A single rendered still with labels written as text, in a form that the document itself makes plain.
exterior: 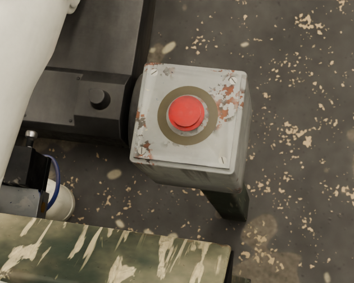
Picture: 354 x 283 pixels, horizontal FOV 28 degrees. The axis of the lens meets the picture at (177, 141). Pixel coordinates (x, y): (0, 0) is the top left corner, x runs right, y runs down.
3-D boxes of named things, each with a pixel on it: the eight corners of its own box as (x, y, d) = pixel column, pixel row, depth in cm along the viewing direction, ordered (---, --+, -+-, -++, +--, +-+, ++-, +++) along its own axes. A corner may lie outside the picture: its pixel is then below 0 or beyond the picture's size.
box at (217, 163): (253, 109, 96) (247, 69, 79) (241, 195, 94) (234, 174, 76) (167, 100, 98) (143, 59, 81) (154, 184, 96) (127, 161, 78)
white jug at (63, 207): (79, 187, 175) (54, 174, 156) (72, 227, 173) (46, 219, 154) (41, 182, 177) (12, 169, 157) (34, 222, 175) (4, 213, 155)
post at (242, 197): (249, 197, 169) (228, 128, 96) (246, 222, 168) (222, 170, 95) (225, 194, 170) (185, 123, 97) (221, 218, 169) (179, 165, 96)
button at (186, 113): (208, 101, 79) (206, 96, 77) (203, 136, 78) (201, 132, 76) (173, 97, 80) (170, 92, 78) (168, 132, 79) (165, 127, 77)
